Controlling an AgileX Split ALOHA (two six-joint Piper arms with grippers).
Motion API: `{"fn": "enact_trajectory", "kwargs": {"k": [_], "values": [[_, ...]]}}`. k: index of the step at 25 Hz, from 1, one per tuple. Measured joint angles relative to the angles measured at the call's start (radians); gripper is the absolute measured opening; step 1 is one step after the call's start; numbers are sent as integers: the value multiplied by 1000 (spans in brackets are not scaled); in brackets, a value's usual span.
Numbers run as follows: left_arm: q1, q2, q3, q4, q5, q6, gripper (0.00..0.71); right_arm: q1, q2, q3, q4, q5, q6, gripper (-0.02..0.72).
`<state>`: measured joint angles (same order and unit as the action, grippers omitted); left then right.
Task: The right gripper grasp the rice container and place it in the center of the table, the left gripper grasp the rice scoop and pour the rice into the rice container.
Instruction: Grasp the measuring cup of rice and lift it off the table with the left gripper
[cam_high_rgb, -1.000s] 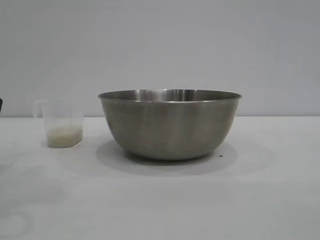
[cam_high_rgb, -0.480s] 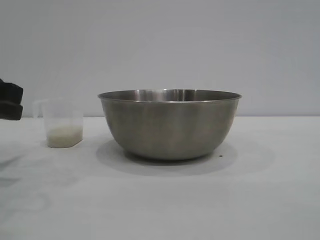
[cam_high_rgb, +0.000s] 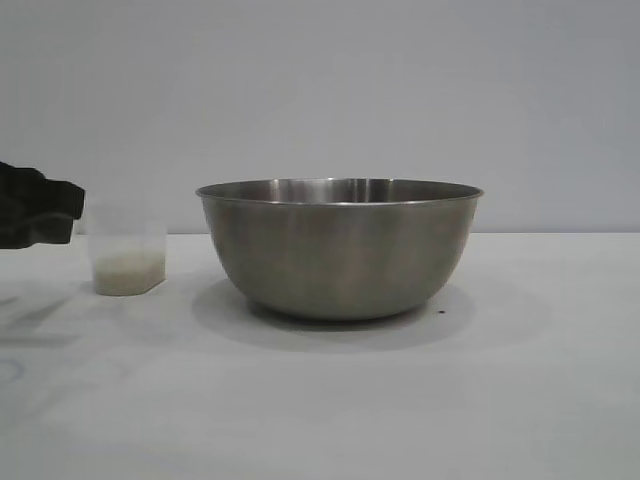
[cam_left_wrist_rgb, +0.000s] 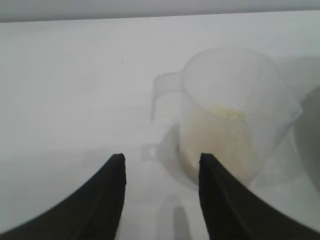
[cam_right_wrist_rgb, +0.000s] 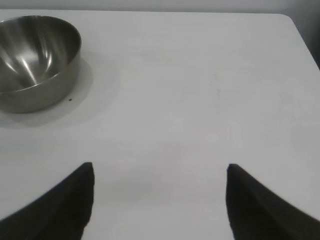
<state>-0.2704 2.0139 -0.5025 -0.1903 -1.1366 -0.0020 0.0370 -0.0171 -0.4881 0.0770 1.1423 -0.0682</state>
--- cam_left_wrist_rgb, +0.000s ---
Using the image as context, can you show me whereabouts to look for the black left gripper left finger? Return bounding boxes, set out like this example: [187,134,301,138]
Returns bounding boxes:
[0,152,127,240]

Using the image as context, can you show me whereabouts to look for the white rice grains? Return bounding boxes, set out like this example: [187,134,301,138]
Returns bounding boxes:
[179,106,259,185]

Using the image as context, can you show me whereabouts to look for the stainless steel mixing bowl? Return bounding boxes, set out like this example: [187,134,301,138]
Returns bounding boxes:
[291,86,320,176]

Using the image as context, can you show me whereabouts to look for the translucent plastic measuring cup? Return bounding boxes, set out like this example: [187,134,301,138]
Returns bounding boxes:
[149,48,302,186]

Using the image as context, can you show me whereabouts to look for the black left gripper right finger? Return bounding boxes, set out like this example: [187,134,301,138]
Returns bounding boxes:
[198,152,320,240]

